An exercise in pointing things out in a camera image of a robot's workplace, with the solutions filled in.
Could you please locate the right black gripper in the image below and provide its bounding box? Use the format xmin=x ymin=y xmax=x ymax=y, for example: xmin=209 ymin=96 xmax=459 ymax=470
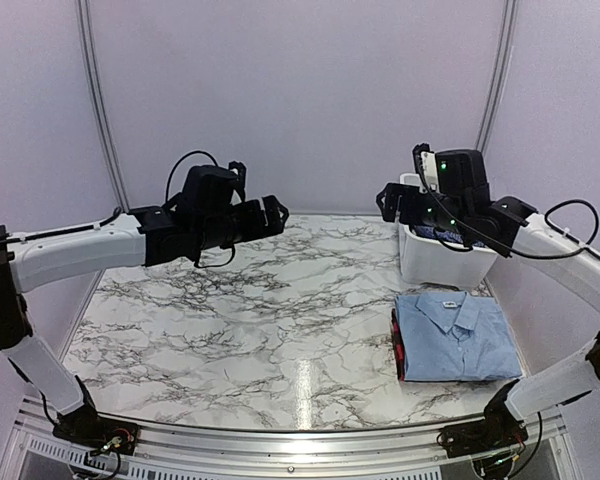
xmin=378 ymin=182 xmax=470 ymax=236

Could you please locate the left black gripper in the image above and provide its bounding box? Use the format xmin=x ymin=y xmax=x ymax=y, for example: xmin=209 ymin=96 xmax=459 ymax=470
xmin=195 ymin=195 xmax=289 ymax=253

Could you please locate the light blue long sleeve shirt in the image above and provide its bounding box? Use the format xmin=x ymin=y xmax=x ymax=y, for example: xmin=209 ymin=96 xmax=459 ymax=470
xmin=394 ymin=291 xmax=522 ymax=382

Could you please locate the red black plaid shirt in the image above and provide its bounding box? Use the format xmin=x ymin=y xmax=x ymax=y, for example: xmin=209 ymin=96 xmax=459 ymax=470
xmin=391 ymin=308 xmax=407 ymax=382

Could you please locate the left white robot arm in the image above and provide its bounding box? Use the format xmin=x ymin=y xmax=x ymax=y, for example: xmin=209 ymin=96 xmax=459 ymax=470
xmin=0 ymin=162 xmax=289 ymax=447

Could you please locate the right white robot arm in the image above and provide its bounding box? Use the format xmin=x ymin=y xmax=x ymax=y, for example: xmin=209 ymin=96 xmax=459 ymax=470
xmin=376 ymin=143 xmax=600 ymax=456

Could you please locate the dark blue patterned shirt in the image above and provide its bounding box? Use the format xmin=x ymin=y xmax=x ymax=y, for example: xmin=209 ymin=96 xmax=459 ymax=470
xmin=410 ymin=226 xmax=465 ymax=247

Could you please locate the white plastic bin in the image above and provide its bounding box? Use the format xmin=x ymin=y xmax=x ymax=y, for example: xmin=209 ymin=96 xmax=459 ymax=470
xmin=398 ymin=172 xmax=499 ymax=290

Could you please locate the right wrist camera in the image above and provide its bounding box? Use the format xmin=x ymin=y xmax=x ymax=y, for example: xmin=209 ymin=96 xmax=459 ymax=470
xmin=412 ymin=143 xmax=439 ymax=193

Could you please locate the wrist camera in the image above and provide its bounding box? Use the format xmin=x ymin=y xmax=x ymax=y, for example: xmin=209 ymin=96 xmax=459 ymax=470
xmin=412 ymin=143 xmax=439 ymax=193
xmin=228 ymin=161 xmax=247 ymax=202

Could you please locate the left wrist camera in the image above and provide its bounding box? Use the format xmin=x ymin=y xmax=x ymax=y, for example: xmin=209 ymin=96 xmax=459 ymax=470
xmin=228 ymin=161 xmax=247 ymax=202

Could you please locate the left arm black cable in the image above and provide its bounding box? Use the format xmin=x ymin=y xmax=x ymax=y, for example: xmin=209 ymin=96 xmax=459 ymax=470
xmin=164 ymin=151 xmax=236 ymax=269

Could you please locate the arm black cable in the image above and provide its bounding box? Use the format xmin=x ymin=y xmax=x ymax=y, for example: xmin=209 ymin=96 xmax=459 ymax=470
xmin=419 ymin=189 xmax=600 ymax=261
xmin=164 ymin=151 xmax=236 ymax=269

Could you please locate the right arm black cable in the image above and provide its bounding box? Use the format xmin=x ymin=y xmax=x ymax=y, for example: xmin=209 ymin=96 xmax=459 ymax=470
xmin=419 ymin=189 xmax=600 ymax=261

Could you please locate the right wall aluminium profile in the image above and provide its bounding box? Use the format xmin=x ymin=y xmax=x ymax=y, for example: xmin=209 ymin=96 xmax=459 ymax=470
xmin=475 ymin=0 xmax=519 ymax=153

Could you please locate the wall aluminium profile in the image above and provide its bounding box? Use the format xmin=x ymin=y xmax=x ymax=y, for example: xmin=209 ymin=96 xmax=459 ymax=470
xmin=75 ymin=0 xmax=131 ymax=212
xmin=475 ymin=0 xmax=519 ymax=153

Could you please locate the aluminium table front rail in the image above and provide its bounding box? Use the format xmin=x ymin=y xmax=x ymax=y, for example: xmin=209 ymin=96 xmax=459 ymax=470
xmin=0 ymin=396 xmax=584 ymax=479

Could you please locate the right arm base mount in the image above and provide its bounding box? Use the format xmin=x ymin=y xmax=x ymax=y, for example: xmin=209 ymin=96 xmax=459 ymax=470
xmin=436 ymin=419 xmax=529 ymax=458

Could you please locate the left wall aluminium profile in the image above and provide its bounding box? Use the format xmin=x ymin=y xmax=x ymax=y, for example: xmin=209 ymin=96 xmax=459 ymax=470
xmin=75 ymin=0 xmax=131 ymax=212

